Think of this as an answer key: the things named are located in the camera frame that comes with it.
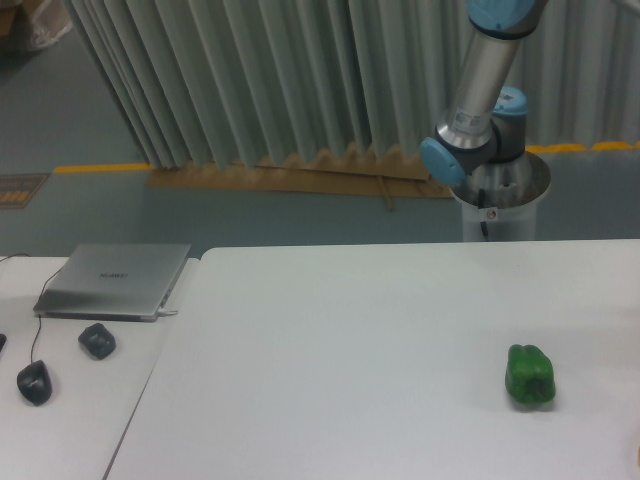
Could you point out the dark grey small device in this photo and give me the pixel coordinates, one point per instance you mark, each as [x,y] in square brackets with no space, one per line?
[98,341]

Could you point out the black wired computer mouse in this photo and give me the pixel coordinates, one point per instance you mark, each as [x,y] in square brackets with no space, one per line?
[34,383]

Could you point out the white usb plug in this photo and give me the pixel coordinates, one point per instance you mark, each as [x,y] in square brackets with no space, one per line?
[166,313]

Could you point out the green bell pepper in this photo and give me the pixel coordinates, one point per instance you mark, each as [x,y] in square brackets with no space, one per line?
[529,375]

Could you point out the silver closed laptop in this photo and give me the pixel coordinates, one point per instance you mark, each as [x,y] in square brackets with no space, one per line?
[129,282]

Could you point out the grey-green pleated curtain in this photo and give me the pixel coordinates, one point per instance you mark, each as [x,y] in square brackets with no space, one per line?
[242,81]

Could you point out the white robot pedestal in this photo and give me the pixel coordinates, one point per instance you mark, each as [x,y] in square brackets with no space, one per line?
[499,201]

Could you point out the brown cardboard sheet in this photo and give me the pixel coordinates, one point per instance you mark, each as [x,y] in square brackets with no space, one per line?
[389,177]

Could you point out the yellow floor tape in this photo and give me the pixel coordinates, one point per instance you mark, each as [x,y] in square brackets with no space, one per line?
[101,168]

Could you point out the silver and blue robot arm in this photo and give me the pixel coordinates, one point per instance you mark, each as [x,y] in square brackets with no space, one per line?
[464,137]

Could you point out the brown floor sign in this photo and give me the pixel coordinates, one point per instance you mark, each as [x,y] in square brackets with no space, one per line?
[18,189]

